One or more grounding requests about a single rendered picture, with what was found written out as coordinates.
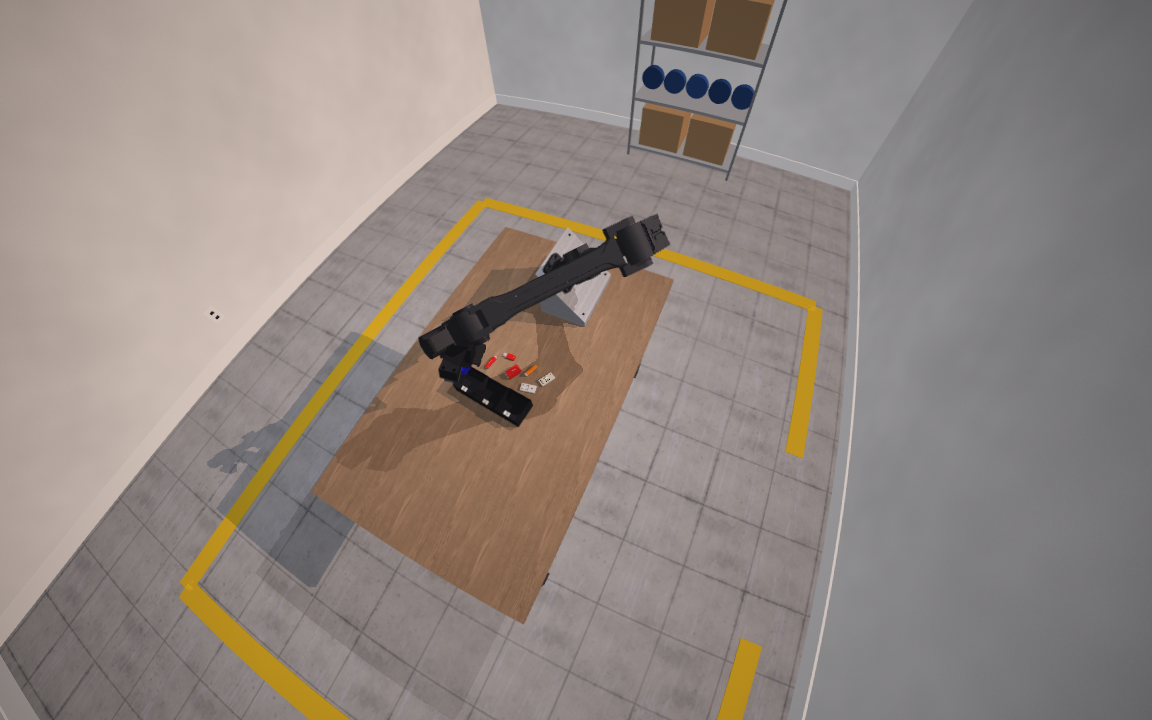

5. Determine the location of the black rack of bins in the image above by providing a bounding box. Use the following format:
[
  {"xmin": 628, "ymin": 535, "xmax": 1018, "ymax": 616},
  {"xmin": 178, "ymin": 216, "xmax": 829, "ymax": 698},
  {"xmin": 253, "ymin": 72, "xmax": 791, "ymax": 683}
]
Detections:
[{"xmin": 452, "ymin": 367, "xmax": 533, "ymax": 427}]

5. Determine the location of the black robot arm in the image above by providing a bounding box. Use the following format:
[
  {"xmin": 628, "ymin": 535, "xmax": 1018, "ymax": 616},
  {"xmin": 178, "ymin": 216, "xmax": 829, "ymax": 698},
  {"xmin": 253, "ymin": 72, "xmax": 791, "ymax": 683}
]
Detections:
[{"xmin": 418, "ymin": 214, "xmax": 670, "ymax": 382}]

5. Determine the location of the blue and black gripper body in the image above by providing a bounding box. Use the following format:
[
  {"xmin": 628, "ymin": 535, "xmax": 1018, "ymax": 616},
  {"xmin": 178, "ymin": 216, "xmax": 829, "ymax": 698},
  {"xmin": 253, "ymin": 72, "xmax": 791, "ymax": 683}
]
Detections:
[{"xmin": 440, "ymin": 343, "xmax": 486, "ymax": 369}]

